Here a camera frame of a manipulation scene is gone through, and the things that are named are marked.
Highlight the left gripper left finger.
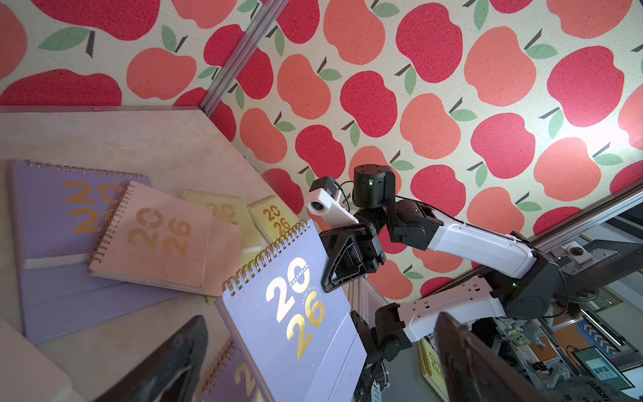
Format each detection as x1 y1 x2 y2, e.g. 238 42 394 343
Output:
97 315 208 401

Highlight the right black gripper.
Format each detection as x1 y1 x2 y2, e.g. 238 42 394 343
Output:
320 222 386 293

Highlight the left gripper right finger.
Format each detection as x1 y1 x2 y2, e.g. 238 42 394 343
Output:
435 312 547 402

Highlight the purple calendar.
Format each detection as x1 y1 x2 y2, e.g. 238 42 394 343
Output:
8 160 179 344
215 220 366 401
199 341 264 402

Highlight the pink calendar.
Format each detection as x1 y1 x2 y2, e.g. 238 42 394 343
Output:
1 319 72 401
89 181 242 296

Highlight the yellow-green calendar right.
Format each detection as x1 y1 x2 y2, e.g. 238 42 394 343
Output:
248 195 300 243

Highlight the yellow-green calendar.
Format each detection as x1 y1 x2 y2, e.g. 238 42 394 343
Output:
248 195 300 243
182 189 266 264

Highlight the yellow-green calendar back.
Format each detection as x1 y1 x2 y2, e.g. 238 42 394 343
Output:
182 189 266 264

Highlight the purple calendar back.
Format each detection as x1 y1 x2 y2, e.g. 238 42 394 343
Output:
8 160 179 344

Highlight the right aluminium frame post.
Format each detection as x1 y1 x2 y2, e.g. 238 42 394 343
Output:
199 0 288 117

